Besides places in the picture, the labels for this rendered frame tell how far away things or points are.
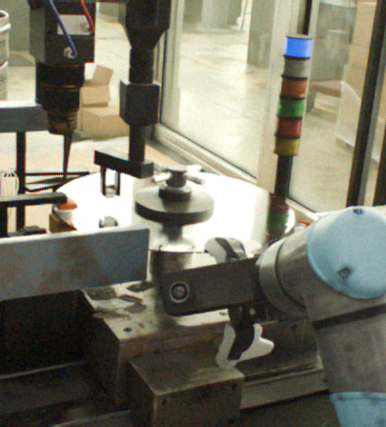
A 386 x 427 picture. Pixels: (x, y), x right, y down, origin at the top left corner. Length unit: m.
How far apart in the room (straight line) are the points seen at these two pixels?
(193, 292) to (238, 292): 0.05
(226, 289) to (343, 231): 0.20
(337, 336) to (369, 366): 0.03
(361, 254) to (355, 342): 0.07
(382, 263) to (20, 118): 0.69
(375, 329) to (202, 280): 0.22
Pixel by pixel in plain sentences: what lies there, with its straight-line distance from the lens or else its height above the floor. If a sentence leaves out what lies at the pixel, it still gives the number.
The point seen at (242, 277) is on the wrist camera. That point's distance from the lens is 0.81.
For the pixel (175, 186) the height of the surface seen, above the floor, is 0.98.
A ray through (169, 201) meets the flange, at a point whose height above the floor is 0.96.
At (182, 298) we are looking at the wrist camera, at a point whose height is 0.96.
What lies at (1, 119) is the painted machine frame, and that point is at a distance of 1.20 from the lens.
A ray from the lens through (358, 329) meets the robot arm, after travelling 0.67.
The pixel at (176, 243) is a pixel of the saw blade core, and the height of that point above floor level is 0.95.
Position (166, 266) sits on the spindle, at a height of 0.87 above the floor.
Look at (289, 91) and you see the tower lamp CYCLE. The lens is 1.30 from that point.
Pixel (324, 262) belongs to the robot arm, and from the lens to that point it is 0.65.
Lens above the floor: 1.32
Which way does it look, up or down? 20 degrees down
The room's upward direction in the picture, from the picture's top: 5 degrees clockwise
